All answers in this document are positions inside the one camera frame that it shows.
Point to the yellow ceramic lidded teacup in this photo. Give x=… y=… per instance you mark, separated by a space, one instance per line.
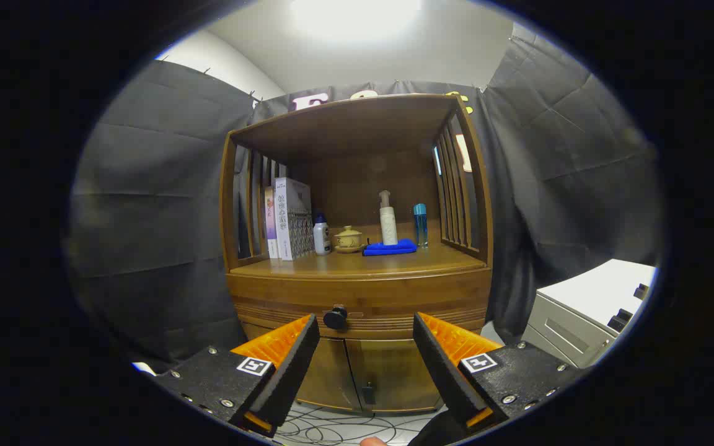
x=349 y=238

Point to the wooden countertop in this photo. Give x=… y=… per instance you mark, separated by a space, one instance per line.
x=394 y=263

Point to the black backdrop cloth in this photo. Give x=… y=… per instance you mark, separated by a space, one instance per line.
x=146 y=217

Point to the white bottle with blue cap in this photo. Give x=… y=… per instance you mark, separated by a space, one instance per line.
x=321 y=238

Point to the white pump bottle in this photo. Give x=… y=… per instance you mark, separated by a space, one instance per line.
x=388 y=226

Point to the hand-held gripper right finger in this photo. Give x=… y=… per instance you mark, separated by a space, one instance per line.
x=444 y=371

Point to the brown wooden cabinet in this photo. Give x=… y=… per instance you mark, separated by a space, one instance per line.
x=344 y=127

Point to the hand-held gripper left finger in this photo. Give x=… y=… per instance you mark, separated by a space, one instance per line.
x=292 y=371

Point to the wooden cabinet door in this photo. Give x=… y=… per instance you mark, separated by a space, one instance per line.
x=394 y=371
x=326 y=378

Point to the white patterned book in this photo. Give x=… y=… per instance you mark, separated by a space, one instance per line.
x=292 y=217

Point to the brown wooden drawer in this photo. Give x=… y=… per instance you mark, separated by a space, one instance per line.
x=431 y=294

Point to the black drawer knob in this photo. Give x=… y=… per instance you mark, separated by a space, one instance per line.
x=335 y=317

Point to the white metal filing cabinet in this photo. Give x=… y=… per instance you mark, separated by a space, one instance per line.
x=586 y=291

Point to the blue folded cloth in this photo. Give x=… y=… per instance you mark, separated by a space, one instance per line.
x=388 y=249

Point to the thin purple book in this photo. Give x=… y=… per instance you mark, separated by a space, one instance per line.
x=270 y=223

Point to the clear blue bottle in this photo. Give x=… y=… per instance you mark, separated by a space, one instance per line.
x=420 y=226

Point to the small black block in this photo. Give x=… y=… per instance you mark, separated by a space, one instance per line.
x=620 y=320
x=642 y=291

